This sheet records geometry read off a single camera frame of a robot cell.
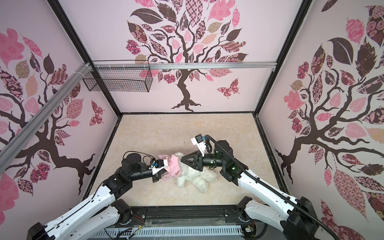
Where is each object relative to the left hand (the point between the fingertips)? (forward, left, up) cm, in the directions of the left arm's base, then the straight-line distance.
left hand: (172, 167), depth 72 cm
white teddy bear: (-2, -15, -11) cm, 18 cm away
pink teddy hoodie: (-4, -2, +7) cm, 8 cm away
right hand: (0, -6, +10) cm, 12 cm away
